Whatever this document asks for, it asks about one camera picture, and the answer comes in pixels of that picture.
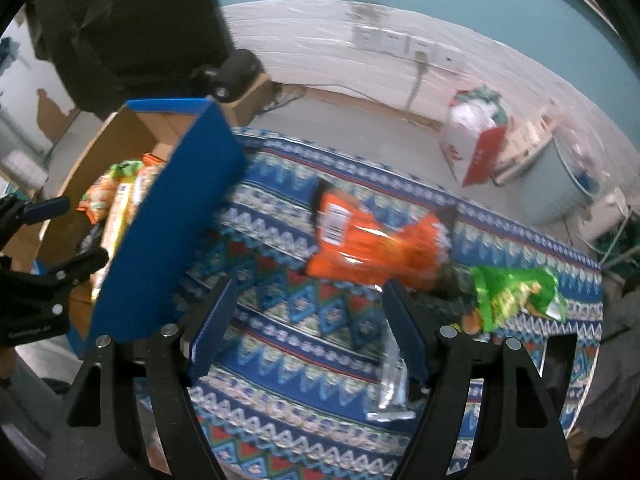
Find white packaging box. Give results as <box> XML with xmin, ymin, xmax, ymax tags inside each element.
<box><xmin>492</xmin><ymin>110</ymin><xmax>559</xmax><ymax>186</ymax></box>

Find silver foil packet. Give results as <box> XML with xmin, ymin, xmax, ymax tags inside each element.
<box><xmin>366</xmin><ymin>330</ymin><xmax>432</xmax><ymax>422</ymax></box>

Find dark snack packet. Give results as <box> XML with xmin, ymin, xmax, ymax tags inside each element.
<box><xmin>425</xmin><ymin>262</ymin><xmax>478</xmax><ymax>313</ymax></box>

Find black backdrop cloth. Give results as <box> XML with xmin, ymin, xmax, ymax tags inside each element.
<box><xmin>25</xmin><ymin>0</ymin><xmax>234</xmax><ymax>114</ymax></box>

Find white wall socket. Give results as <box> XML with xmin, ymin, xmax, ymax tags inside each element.
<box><xmin>406</xmin><ymin>36</ymin><xmax>436</xmax><ymax>64</ymax></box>
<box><xmin>380</xmin><ymin>29</ymin><xmax>407</xmax><ymax>56</ymax></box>
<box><xmin>352</xmin><ymin>23</ymin><xmax>381</xmax><ymax>51</ymax></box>
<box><xmin>434</xmin><ymin>44</ymin><xmax>464</xmax><ymax>74</ymax></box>

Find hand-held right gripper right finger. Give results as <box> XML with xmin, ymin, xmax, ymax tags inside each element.
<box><xmin>382</xmin><ymin>279</ymin><xmax>573</xmax><ymax>480</ymax></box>

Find orange snack packet black ends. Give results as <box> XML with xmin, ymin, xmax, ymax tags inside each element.
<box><xmin>304</xmin><ymin>179</ymin><xmax>459</xmax><ymax>292</ymax></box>

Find blue cardboard box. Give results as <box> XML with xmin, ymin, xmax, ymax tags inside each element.
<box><xmin>37</xmin><ymin>99</ymin><xmax>248</xmax><ymax>359</ymax></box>

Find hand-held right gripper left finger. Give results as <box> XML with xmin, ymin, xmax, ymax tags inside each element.
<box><xmin>47</xmin><ymin>275</ymin><xmax>238</xmax><ymax>480</ymax></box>

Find red and white paper bag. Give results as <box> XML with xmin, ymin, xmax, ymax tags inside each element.
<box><xmin>438</xmin><ymin>85</ymin><xmax>511</xmax><ymax>189</ymax></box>

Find small brown cardboard box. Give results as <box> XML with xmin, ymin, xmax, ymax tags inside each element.
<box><xmin>220</xmin><ymin>72</ymin><xmax>276</xmax><ymax>126</ymax></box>

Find grey plug with cable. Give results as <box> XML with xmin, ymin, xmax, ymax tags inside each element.
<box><xmin>405</xmin><ymin>49</ymin><xmax>431</xmax><ymax>112</ymax></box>

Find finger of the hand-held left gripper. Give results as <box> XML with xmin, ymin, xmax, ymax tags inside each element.
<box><xmin>27</xmin><ymin>247</ymin><xmax>110</xmax><ymax>295</ymax></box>
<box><xmin>0</xmin><ymin>195</ymin><xmax>71</xmax><ymax>251</ymax></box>

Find black camera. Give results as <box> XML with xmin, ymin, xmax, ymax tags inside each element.
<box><xmin>192</xmin><ymin>49</ymin><xmax>264</xmax><ymax>104</ymax></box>

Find black cable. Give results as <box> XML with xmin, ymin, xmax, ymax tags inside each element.
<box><xmin>265</xmin><ymin>85</ymin><xmax>307</xmax><ymax>112</ymax></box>

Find person's grey clothing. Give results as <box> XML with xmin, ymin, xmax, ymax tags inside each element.
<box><xmin>575</xmin><ymin>260</ymin><xmax>640</xmax><ymax>480</ymax></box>

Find long gold snack packet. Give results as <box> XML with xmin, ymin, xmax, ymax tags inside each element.
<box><xmin>99</xmin><ymin>165</ymin><xmax>167</xmax><ymax>302</ymax></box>

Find blue patterned blanket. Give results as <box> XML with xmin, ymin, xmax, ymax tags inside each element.
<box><xmin>132</xmin><ymin>127</ymin><xmax>604</xmax><ymax>480</ymax></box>

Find pale blue waste bin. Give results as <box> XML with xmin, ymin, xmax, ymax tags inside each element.
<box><xmin>515</xmin><ymin>127</ymin><xmax>601</xmax><ymax>226</ymax></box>

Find green and orange snack packet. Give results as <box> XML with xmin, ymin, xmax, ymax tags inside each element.
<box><xmin>76</xmin><ymin>159</ymin><xmax>146</xmax><ymax>226</ymax></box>

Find green crinkled snack packet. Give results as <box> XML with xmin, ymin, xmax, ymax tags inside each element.
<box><xmin>462</xmin><ymin>265</ymin><xmax>569</xmax><ymax>335</ymax></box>

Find plastic waste in bin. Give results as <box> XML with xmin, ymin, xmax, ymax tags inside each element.
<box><xmin>560</xmin><ymin>125</ymin><xmax>602</xmax><ymax>196</ymax></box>

